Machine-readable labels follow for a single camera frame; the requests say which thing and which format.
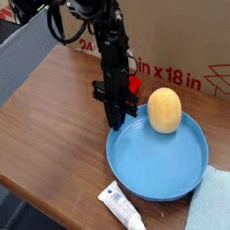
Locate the white cream tube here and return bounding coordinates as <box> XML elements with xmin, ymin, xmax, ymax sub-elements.
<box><xmin>98</xmin><ymin>180</ymin><xmax>147</xmax><ymax>230</ymax></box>

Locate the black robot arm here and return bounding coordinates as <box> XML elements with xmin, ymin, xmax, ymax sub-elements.
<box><xmin>8</xmin><ymin>0</ymin><xmax>138</xmax><ymax>130</ymax></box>

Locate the grey fabric panel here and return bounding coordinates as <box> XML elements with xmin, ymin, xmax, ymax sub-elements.
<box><xmin>0</xmin><ymin>9</ymin><xmax>57</xmax><ymax>108</ymax></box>

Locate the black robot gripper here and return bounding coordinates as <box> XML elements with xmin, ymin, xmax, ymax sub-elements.
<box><xmin>92</xmin><ymin>38</ymin><xmax>138</xmax><ymax>131</ymax></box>

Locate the blue round plate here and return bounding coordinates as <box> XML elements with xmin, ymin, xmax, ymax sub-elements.
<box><xmin>106</xmin><ymin>105</ymin><xmax>209</xmax><ymax>202</ymax></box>

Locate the red rectangular block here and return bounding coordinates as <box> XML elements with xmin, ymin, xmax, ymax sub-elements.
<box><xmin>128</xmin><ymin>76</ymin><xmax>142</xmax><ymax>94</ymax></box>

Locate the light blue towel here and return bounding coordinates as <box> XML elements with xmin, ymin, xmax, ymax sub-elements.
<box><xmin>184</xmin><ymin>166</ymin><xmax>230</xmax><ymax>230</ymax></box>

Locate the cardboard box wall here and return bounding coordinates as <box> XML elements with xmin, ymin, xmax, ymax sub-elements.
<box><xmin>59</xmin><ymin>0</ymin><xmax>230</xmax><ymax>119</ymax></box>

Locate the yellow potato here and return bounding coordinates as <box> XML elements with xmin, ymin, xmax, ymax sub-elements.
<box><xmin>147</xmin><ymin>87</ymin><xmax>182</xmax><ymax>134</ymax></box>

